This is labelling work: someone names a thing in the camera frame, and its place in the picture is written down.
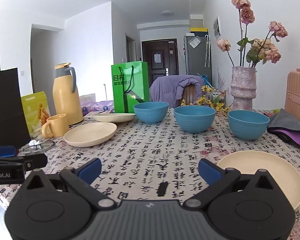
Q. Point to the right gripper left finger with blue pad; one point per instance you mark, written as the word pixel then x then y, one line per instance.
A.
pixel 80 179

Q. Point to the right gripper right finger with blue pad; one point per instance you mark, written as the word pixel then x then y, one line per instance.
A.
pixel 218 179

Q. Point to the blue bowl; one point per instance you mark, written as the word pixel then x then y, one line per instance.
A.
pixel 194 119
pixel 247 125
pixel 151 112

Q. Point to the eyeglasses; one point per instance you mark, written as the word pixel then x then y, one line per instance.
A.
pixel 38 147

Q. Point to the black paper bag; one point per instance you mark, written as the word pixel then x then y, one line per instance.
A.
pixel 13 128

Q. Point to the yellow mug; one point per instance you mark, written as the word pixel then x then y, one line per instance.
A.
pixel 55 126

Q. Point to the calligraphy tablecloth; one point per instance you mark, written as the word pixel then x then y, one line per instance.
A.
pixel 160 161

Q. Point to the yellow flower branch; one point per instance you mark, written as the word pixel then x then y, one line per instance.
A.
pixel 214 99

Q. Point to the purple plastic bag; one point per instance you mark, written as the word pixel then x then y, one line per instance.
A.
pixel 89 104

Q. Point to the yellow snack box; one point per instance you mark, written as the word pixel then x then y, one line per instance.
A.
pixel 36 112

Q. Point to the yellow thermos jug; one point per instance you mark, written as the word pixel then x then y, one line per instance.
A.
pixel 65 93

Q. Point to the wooden chair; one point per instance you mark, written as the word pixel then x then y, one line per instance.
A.
pixel 191 94

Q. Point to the grey purple cloth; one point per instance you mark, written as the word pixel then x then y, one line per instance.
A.
pixel 285 126

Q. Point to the pink textured vase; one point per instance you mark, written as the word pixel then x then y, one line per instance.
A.
pixel 243 87

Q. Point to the purple jacket on chair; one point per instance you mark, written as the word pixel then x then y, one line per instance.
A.
pixel 170 88

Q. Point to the green paper bag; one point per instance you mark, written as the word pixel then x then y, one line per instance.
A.
pixel 130 85

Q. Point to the pink suitcase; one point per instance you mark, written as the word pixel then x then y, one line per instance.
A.
pixel 292 103

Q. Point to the grey refrigerator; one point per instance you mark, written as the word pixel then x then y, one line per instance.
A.
pixel 197 47

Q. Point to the dark entrance door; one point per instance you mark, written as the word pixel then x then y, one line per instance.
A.
pixel 161 57

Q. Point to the dried pink roses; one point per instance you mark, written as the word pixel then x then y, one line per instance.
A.
pixel 257 50

